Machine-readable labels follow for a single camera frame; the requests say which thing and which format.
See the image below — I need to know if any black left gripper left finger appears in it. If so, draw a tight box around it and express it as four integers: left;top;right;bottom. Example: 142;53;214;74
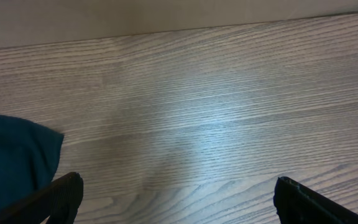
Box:
0;172;84;224

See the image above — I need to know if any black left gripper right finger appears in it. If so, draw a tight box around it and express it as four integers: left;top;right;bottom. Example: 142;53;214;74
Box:
273;176;358;224

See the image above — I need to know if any black garment with white logo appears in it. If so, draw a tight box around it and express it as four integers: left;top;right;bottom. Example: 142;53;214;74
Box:
0;115;64;210

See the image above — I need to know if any brown cardboard backboard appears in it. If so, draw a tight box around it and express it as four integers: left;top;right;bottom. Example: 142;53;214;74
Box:
0;0;358;47

